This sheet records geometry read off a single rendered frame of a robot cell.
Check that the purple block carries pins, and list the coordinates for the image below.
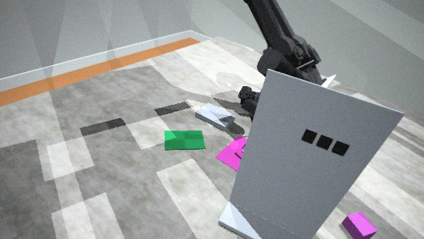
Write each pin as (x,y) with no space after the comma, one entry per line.
(358,226)

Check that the translucent magenta square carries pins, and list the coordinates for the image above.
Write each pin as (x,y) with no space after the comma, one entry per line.
(232,154)

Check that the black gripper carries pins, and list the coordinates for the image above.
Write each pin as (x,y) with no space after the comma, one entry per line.
(250,106)

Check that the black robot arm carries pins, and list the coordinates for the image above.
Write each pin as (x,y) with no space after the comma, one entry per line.
(285,52)

